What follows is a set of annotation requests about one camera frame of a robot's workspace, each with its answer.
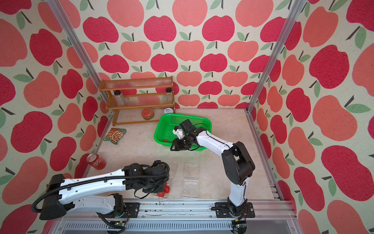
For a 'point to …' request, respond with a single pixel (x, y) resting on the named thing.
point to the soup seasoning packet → (115, 135)
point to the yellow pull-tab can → (168, 110)
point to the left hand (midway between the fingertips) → (164, 194)
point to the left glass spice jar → (119, 97)
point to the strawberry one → (160, 194)
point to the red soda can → (96, 161)
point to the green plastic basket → (163, 133)
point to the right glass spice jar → (169, 94)
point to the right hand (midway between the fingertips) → (173, 151)
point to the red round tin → (147, 113)
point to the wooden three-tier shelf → (139, 100)
